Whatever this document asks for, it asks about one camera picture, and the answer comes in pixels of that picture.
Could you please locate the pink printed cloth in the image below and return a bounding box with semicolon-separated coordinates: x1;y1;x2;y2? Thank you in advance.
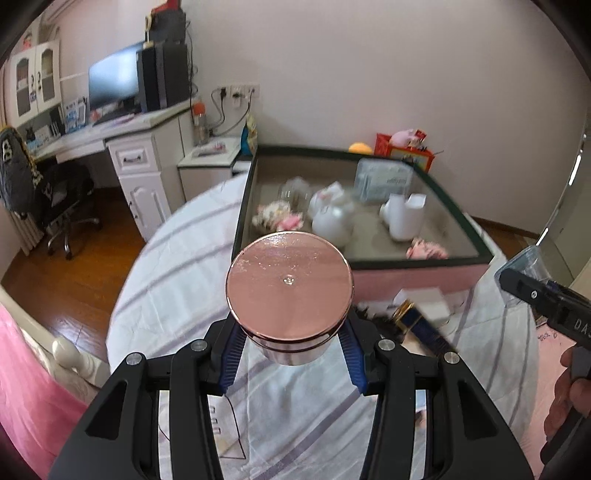
531;318;591;480

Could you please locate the pink block house toy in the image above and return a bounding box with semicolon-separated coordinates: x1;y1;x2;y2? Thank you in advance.
405;237;450;260

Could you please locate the yellow blue snack bag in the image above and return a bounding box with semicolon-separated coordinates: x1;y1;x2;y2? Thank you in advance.
240;113;259;155

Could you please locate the pink white block toy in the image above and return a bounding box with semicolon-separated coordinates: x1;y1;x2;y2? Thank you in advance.
253;202;304;232

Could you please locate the black computer monitor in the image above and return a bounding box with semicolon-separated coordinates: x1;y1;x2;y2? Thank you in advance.
88;41;146;112

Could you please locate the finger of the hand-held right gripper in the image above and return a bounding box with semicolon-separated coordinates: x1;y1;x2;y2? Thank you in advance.
500;268;561;319

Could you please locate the white bed frame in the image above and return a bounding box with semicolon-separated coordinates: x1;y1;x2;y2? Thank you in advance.
0;284;112;393

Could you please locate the blue white packet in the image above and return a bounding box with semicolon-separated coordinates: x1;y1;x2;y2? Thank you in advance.
62;97;88;134

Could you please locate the orange capped bottle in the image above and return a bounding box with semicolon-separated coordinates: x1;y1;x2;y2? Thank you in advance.
191;99;208;145

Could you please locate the black cable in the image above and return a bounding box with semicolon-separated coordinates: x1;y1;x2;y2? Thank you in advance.
210;88;252;137

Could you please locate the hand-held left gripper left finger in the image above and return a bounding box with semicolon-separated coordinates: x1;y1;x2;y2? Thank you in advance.
48;318;247;480

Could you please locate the beige curtain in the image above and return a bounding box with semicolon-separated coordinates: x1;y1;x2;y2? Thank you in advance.
0;203;47;256

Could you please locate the long blue box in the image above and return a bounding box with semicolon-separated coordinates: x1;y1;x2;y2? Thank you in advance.
392;300;458;356

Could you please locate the white hutch cabinet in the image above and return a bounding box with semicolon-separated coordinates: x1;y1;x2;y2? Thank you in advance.
9;38;63;121

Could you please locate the silver door handle bar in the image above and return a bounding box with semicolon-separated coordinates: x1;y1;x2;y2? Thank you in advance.
538;127;583;259

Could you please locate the white wall socket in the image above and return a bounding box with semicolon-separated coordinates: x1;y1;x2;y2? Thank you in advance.
216;83;260;109

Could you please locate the grey jacket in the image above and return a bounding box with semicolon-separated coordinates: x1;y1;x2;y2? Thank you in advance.
0;127;42;215

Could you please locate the round table, striped cloth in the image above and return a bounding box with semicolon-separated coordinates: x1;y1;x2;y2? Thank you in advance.
105;173;541;480

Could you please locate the black computer tower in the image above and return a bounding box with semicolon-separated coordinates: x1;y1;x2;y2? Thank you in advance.
136;41;191;113

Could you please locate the black office chair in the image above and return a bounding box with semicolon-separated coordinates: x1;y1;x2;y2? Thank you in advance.
0;127;102;259

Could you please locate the person's right hand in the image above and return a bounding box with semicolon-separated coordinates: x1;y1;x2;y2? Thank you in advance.
544;344;586;444

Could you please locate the black speaker box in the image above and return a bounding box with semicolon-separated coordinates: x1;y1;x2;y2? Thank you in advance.
148;10;187;44

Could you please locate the clear glass dish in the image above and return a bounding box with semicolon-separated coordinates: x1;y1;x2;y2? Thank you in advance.
278;178;313;208

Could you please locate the white desk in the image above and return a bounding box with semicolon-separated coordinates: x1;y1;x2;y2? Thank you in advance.
28;99;195;243

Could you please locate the white nightstand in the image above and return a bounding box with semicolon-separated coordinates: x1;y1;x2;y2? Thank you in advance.
178;138;252;204

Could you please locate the pink storage box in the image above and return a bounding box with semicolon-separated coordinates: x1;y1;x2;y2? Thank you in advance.
229;144;494;305

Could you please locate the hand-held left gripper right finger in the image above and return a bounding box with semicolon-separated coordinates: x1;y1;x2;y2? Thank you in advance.
339;318;539;480

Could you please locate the red plastic crate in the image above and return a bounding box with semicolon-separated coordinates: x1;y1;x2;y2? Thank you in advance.
375;133;435;174

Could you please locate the white power adapter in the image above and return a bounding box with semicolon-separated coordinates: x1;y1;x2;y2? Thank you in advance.
379;193;427;241

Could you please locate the white round dome ornament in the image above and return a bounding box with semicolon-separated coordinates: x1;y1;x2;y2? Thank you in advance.
311;204;356;248

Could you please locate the pink bed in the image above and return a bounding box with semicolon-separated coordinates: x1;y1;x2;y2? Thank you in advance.
0;305;93;480

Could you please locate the rose gold lidded jar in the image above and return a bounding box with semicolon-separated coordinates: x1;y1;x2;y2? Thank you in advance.
225;233;355;366

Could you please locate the teal clear plastic cup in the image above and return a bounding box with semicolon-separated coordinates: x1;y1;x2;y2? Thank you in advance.
494;246;557;309

